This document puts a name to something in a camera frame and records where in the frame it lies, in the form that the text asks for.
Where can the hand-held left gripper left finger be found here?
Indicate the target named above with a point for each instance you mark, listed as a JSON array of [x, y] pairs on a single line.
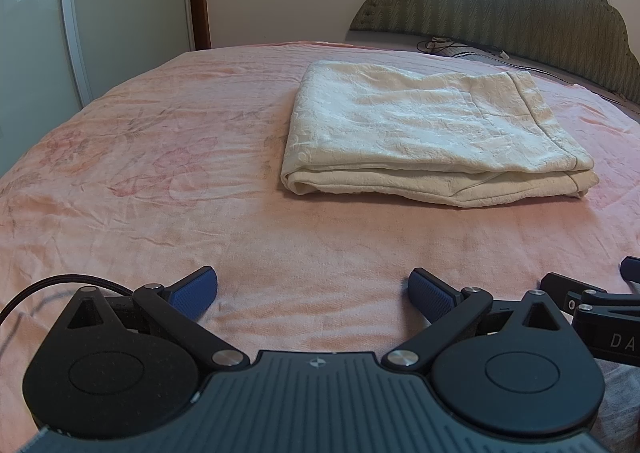
[[196, 291]]

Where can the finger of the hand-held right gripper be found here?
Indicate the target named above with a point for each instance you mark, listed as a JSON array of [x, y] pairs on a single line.
[[560, 289], [631, 273]]

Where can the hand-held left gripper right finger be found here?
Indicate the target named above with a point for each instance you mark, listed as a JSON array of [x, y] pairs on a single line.
[[429, 294]]

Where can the cream towel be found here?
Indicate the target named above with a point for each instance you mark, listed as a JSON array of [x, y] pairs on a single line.
[[425, 133]]

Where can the pink bed sheet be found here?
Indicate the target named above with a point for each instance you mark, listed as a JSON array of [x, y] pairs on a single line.
[[175, 193]]

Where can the white glossy wardrobe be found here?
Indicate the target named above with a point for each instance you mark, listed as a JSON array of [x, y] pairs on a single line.
[[115, 8]]

